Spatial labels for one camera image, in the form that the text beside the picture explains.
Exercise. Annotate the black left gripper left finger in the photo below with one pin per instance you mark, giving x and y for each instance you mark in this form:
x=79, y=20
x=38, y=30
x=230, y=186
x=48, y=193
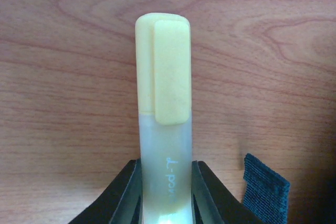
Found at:
x=120, y=202

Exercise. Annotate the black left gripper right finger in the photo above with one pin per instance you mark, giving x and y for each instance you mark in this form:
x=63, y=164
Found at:
x=212, y=202

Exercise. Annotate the navy blue student backpack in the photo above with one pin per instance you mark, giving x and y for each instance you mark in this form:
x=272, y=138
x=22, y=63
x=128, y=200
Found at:
x=267, y=192

